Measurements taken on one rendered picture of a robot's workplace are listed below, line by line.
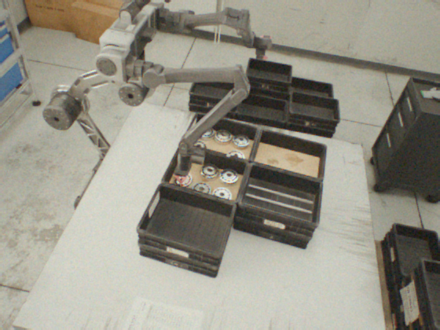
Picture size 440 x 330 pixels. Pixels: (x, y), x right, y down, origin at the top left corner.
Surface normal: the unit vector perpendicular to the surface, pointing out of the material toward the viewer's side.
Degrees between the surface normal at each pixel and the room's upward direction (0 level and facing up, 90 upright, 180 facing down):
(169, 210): 0
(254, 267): 0
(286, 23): 90
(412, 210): 0
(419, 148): 90
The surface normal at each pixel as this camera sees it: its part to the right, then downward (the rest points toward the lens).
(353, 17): -0.18, 0.70
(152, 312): 0.09, -0.68
